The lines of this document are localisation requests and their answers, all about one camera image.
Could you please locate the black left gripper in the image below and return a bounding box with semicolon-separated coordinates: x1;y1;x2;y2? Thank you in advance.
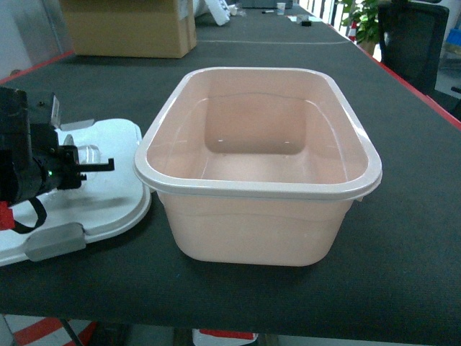
1;87;115;205

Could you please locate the white box lid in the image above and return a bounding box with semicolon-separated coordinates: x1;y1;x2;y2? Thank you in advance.
1;119;151;266

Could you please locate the pink plastic storage box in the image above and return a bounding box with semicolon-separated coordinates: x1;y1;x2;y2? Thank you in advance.
134;67;382;267

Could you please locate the brown cardboard box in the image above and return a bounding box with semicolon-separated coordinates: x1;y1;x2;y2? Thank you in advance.
59;0;197;58

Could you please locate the green potted plant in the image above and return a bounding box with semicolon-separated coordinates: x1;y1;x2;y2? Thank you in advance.
336;0;380;56

